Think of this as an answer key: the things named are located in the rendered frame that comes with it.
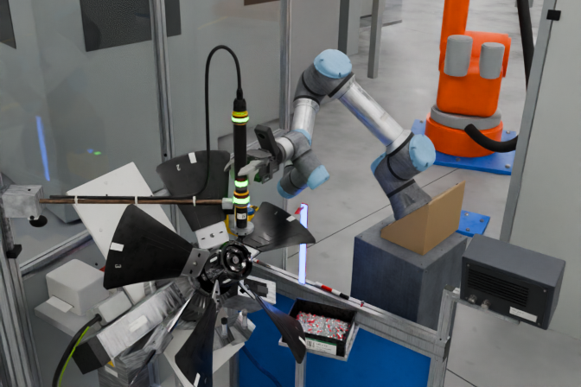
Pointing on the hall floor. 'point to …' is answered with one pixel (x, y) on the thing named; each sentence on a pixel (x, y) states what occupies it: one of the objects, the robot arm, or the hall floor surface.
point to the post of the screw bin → (301, 373)
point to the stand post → (154, 373)
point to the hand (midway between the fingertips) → (234, 168)
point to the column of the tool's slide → (16, 322)
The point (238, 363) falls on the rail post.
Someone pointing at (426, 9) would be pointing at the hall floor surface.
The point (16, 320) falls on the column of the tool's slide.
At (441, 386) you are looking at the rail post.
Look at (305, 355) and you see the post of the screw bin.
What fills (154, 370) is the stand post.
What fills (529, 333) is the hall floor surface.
